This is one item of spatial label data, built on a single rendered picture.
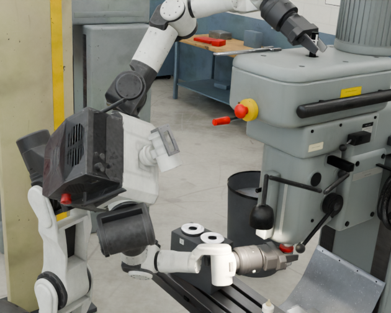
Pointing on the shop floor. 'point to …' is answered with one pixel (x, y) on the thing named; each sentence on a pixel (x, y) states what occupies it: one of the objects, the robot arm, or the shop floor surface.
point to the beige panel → (27, 120)
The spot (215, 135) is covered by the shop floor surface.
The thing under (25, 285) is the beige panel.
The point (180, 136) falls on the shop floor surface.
